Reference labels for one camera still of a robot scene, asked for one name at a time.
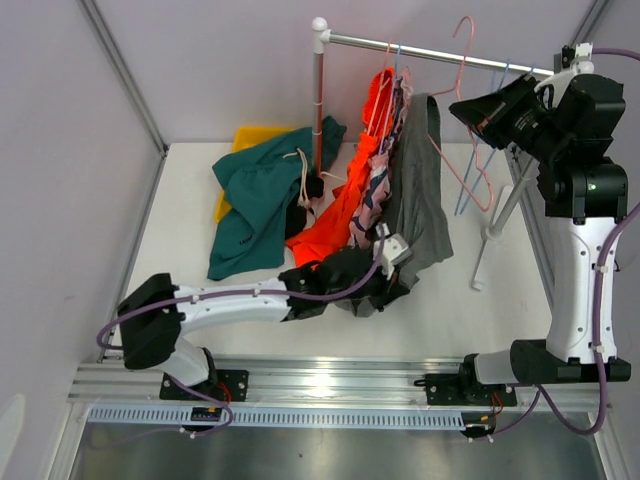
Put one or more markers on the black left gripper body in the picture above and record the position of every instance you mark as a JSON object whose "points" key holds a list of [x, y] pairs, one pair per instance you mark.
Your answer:
{"points": [[375, 287]]}

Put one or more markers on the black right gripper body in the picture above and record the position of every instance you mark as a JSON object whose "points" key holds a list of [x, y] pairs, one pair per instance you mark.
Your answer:
{"points": [[533, 127]]}

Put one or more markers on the black shorts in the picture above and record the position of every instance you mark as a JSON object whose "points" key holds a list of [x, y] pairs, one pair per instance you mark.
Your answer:
{"points": [[301, 205]]}

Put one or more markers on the pink patterned shorts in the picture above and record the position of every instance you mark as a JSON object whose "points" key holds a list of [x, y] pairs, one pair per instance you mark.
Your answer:
{"points": [[376, 191]]}

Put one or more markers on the pink hanger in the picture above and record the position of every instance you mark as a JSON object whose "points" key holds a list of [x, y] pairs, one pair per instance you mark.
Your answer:
{"points": [[456, 90], [377, 103]]}

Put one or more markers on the grey shorts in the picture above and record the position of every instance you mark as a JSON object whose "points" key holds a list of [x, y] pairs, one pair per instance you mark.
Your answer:
{"points": [[414, 209]]}

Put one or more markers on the teal shorts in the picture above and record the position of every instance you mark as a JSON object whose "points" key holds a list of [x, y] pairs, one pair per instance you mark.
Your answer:
{"points": [[259, 184]]}

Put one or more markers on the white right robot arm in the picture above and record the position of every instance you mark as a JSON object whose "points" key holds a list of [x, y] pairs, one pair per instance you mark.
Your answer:
{"points": [[566, 127]]}

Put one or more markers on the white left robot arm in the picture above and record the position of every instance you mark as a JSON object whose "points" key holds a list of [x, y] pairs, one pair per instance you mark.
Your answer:
{"points": [[155, 319]]}

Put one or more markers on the orange shorts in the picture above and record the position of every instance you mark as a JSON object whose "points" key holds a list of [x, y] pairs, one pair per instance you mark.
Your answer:
{"points": [[330, 232]]}

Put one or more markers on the yellow plastic tray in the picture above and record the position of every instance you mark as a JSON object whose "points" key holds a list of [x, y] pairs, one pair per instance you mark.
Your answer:
{"points": [[246, 137]]}

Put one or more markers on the silver clothes rack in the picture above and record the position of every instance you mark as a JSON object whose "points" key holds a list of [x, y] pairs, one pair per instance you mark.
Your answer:
{"points": [[323, 35]]}

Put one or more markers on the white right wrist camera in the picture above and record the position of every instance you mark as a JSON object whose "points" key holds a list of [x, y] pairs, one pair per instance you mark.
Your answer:
{"points": [[570, 62]]}

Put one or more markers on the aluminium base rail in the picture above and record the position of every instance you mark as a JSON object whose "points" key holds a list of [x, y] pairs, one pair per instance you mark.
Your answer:
{"points": [[286, 381]]}

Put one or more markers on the grey slotted cable duct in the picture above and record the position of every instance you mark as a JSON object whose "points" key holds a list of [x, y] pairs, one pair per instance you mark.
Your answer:
{"points": [[248, 416]]}

